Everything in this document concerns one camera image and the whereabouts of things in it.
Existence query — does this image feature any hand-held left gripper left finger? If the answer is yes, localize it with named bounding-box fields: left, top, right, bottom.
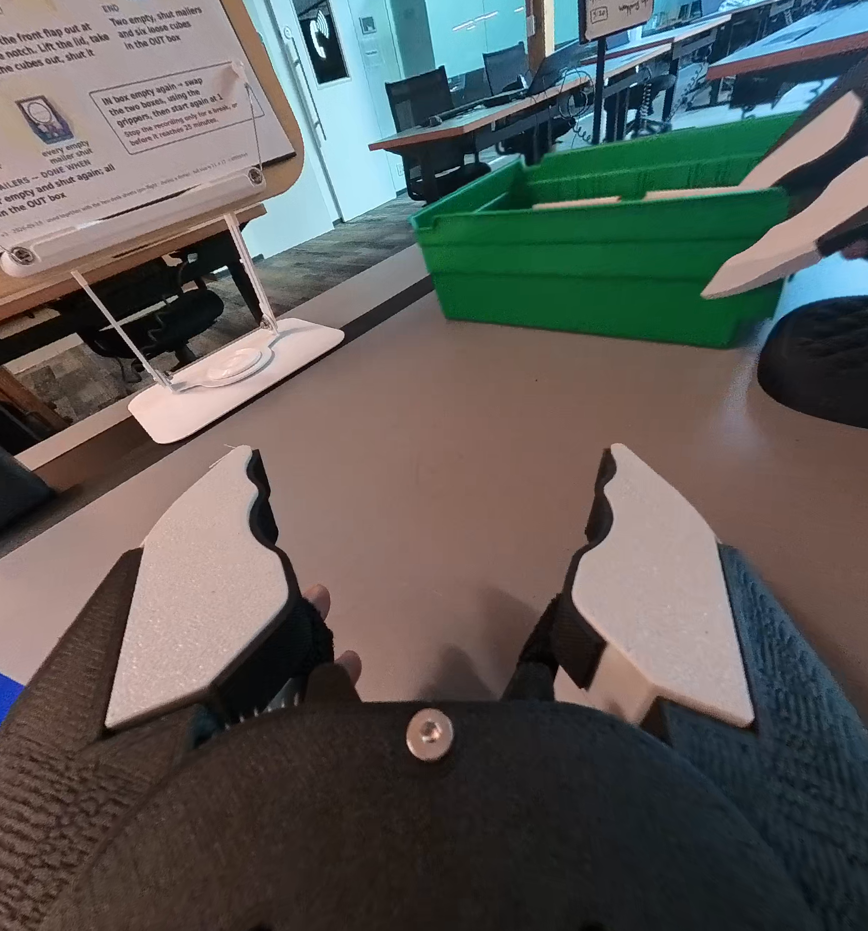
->
left=104, top=444, right=293, bottom=731

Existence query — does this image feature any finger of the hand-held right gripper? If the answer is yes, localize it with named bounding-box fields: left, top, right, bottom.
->
left=700, top=151, right=868, bottom=300
left=738, top=90, right=866, bottom=192

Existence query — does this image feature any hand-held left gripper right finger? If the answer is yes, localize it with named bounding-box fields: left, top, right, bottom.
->
left=571, top=443, right=757, bottom=731

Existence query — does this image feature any green plastic bin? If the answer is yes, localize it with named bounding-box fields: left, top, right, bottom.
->
left=412, top=112, right=804, bottom=350

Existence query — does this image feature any person's left hand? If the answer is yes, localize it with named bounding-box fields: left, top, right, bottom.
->
left=289, top=584, right=364, bottom=705

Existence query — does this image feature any orange-edged office table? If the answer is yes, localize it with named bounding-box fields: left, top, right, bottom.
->
left=707, top=0, right=868, bottom=82
left=369, top=15, right=674, bottom=205

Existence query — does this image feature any small whiteboard on stand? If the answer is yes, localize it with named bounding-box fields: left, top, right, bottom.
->
left=578, top=0, right=658, bottom=146

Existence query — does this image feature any black office chair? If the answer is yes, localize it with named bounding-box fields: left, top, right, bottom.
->
left=481, top=40, right=533, bottom=96
left=385, top=65, right=492, bottom=203
left=85, top=291, right=225, bottom=381

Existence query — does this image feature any instruction sheet on stand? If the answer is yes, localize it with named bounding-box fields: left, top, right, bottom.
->
left=0, top=0, right=306, bottom=306

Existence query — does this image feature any door phone sign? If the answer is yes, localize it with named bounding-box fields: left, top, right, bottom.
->
left=306, top=0, right=350, bottom=84

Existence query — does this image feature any printed instruction sheet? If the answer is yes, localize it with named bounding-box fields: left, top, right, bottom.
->
left=0, top=0, right=297, bottom=266

